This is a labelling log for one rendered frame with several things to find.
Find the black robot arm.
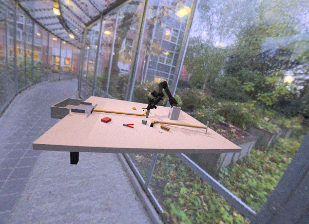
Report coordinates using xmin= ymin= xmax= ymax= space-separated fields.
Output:
xmin=148 ymin=81 xmax=178 ymax=108

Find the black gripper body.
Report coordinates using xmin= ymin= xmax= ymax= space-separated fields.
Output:
xmin=148 ymin=99 xmax=158 ymax=109

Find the red square tile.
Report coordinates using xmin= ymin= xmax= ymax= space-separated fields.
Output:
xmin=101 ymin=117 xmax=111 ymax=123

